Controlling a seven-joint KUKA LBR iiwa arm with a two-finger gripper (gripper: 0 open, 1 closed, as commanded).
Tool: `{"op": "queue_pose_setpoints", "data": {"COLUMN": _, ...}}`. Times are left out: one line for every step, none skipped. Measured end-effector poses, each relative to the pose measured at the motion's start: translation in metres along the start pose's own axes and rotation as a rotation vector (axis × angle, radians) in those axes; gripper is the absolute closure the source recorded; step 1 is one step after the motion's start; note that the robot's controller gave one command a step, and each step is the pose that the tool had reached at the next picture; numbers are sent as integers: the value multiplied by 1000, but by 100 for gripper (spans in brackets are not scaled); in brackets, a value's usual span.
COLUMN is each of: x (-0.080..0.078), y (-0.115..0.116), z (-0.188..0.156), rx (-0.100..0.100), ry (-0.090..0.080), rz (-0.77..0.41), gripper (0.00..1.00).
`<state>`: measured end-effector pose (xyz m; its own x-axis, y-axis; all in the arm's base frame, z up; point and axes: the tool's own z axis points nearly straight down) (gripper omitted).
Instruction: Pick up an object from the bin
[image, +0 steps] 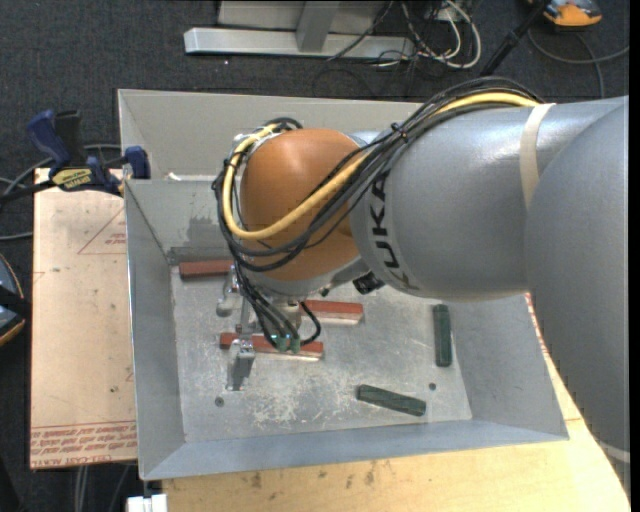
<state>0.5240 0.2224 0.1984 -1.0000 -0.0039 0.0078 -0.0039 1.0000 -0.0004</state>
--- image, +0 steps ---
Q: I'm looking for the grey metal bin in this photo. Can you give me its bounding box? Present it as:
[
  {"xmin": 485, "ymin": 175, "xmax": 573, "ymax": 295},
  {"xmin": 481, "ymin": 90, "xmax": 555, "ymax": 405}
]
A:
[{"xmin": 117, "ymin": 88, "xmax": 570, "ymax": 482}]

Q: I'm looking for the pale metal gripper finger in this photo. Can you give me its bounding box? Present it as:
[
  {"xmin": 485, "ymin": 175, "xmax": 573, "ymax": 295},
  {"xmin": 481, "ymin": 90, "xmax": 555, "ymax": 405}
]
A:
[
  {"xmin": 215, "ymin": 266, "xmax": 241, "ymax": 318},
  {"xmin": 227, "ymin": 338, "xmax": 258, "ymax": 393}
]

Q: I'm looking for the black cylinder on white bracket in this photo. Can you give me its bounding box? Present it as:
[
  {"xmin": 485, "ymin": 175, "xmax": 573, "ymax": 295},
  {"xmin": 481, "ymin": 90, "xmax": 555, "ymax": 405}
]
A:
[{"xmin": 323, "ymin": 269, "xmax": 387, "ymax": 297}]

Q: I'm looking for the dark green flat block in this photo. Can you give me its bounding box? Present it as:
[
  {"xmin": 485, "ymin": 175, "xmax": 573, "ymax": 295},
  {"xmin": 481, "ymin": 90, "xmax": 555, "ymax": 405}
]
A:
[
  {"xmin": 432, "ymin": 303, "xmax": 454, "ymax": 369},
  {"xmin": 355, "ymin": 383, "xmax": 428, "ymax": 418}
]

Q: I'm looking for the red-brown flat block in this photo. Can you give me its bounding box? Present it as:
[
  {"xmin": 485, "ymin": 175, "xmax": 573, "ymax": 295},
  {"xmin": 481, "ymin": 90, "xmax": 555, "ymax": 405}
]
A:
[
  {"xmin": 178, "ymin": 259, "xmax": 236, "ymax": 281},
  {"xmin": 298, "ymin": 299, "xmax": 365, "ymax": 326},
  {"xmin": 219, "ymin": 331, "xmax": 326, "ymax": 362}
]

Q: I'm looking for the brown cardboard board red print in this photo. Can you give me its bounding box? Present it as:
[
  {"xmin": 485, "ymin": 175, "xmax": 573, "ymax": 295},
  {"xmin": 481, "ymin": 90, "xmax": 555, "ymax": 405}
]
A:
[{"xmin": 29, "ymin": 167, "xmax": 139, "ymax": 471}]

